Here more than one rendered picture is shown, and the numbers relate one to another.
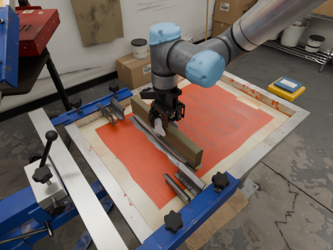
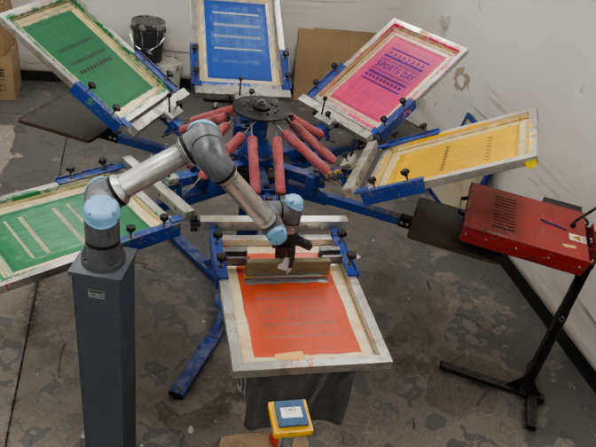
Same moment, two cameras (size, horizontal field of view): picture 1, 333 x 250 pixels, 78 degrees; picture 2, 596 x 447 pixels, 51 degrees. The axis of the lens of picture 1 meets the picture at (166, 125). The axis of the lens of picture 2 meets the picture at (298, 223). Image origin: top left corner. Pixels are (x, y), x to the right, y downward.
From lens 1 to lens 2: 254 cm
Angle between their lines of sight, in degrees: 81
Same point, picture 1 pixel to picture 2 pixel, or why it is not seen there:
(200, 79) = not seen: hidden behind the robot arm
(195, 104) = (314, 317)
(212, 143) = (260, 300)
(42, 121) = (330, 218)
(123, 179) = (266, 249)
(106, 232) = (231, 219)
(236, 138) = (254, 315)
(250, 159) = (225, 295)
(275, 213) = not seen: outside the picture
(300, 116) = (236, 358)
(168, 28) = (291, 197)
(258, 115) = (265, 348)
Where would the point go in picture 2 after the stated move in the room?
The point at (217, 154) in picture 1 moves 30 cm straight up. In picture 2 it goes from (247, 295) to (255, 235)
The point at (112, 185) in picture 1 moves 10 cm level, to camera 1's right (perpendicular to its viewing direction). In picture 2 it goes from (261, 238) to (249, 248)
